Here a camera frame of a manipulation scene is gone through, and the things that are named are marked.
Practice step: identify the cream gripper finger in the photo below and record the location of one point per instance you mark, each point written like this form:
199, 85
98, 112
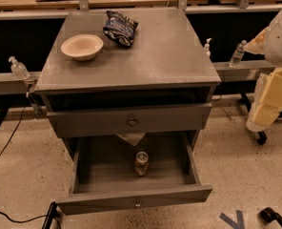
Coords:
272, 95
264, 115

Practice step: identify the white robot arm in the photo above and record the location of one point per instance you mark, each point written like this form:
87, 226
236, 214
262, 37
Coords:
269, 42

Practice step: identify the grey drawer cabinet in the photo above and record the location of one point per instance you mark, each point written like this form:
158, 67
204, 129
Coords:
165, 65

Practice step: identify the grey open middle drawer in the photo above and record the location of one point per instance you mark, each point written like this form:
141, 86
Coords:
103, 177

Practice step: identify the grey top drawer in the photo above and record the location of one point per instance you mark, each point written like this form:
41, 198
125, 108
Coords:
134, 120

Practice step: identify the clear water bottle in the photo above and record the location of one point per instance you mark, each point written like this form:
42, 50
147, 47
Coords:
238, 54

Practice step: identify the small white pump bottle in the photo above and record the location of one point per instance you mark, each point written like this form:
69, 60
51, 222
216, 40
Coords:
207, 47

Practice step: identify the black caster wheel base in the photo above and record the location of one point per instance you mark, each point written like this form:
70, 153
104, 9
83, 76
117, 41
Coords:
269, 215

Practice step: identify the white paper napkin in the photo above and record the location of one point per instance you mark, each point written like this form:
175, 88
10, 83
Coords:
132, 139

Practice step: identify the blue chip bag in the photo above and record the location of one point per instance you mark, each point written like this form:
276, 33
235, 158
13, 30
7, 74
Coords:
119, 28

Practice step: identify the white paper bowl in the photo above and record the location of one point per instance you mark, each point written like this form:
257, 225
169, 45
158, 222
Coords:
82, 47

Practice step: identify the clear sanitizer pump bottle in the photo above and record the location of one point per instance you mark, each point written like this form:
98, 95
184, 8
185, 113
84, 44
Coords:
18, 69

